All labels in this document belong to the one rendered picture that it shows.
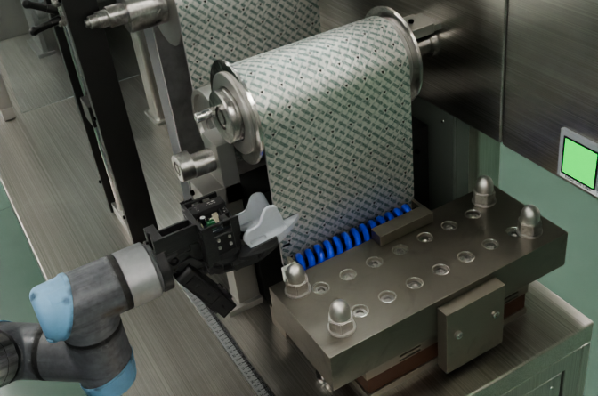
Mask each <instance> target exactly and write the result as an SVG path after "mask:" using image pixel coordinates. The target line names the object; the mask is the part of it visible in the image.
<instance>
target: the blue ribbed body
mask: <svg viewBox="0 0 598 396"><path fill-rule="evenodd" d="M415 208H416V207H413V208H410V206H409V205H407V204H403V205H402V206H401V210H400V209H399V208H398V207H396V208H394V209H393V210H392V213H391V212H386V213H385V214H384V218H383V217H382V216H381V215H378V216H377V217H376V221H374V220H368V222H367V226H366V225H365V224H363V223H362V224H360V225H359V231H358V230H357V229H356V228H351V229H350V236H349V234H348V233H347V232H345V231H344V232H342V233H341V239H339V238H338V237H337V236H334V237H332V244H333V245H331V243H330V242H329V241H328V240H324V241H323V243H322V245H323V248H324V249H322V247H321V246H320V245H318V244H317V245H314V247H313V251H314V253H315V254H314V253H313V252H312V251H311V250H310V249H309V248H307V249H305V250H304V256H305V258H303V256H302V255H301V254H300V253H297V254H295V262H296V263H299V264H301V265H302V266H303V268H304V270H307V269H309V268H310V267H313V266H315V265H317V264H319V263H322V262H324V261H326V260H328V259H330V258H332V257H334V256H336V255H339V254H341V253H343V252H345V251H347V250H349V249H351V248H353V247H355V246H358V245H360V244H362V243H364V242H366V241H368V240H370V239H372V236H371V229H373V228H375V227H376V226H378V225H380V224H383V223H385V222H388V221H390V220H391V219H394V218H396V217H398V216H400V215H402V214H405V213H407V212H409V211H411V210H413V209H415ZM341 240H342V241H341Z"/></svg>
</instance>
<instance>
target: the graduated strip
mask: <svg viewBox="0 0 598 396"><path fill-rule="evenodd" d="M177 283H178V284H179V285H180V287H181V288H182V290H183V292H184V293H185V295H186V296H188V298H189V299H190V301H191V303H192V304H193V305H194V307H195V308H196V310H197V311H198V313H199V314H200V316H201V317H202V319H203V320H204V321H205V323H206V324H207V325H208V327H209V328H210V330H211V331H212V333H213V334H214V336H215V337H216V339H217V340H218V342H219V343H220V345H221V346H222V348H223V349H224V350H225V351H226V353H227V354H228V355H229V357H230V359H231V360H232V362H233V363H234V365H235V366H236V367H237V369H238V371H239V372H240V374H241V375H242V376H243V377H244V378H245V380H246V382H247V383H248V385H249V386H250V387H251V389H252V390H253V392H254V393H255V395H256V396H275V394H274V393H273V392H272V390H271V388H270V387H269V386H268V385H267V384H266V383H265V381H264V380H263V378H262V377H261V375H260V374H259V373H258V371H257V370H256V368H255V367H254V365H253V364H252V362H251V361H250V360H249V358H248V357H247V356H246V354H245V353H244V352H243V351H242V349H241V348H240V347H239V345H238V343H237V342H236V341H235V339H234V338H233V337H232V335H231V334H230V332H229V331H228V329H227V328H226V327H225V326H224V325H223V323H222V322H221V320H220V319H219V317H218V316H217V315H216V314H215V313H214V312H213V311H211V310H210V309H208V308H207V306H206V305H205V303H204V302H203V301H201V300H200V299H199V298H197V297H196V296H195V295H194V294H192V293H191V292H190V291H189V290H188V289H187V288H185V287H184V286H182V285H181V284H180V283H179V282H177Z"/></svg>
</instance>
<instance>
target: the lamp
mask: <svg viewBox="0 0 598 396"><path fill-rule="evenodd" d="M596 161H597V154H595V153H593V152H592V151H591V150H588V149H586V148H584V147H582V146H580V145H578V144H576V143H575V142H573V141H570V140H569V139H567V138H565V147H564V156H563V165H562V171H563V172H564V173H566V174H568V175H570V176H572V177H573V178H575V179H577V180H579V181H581V182H582V183H584V184H586V185H587V186H589V187H591V188H594V175H595V168H596Z"/></svg>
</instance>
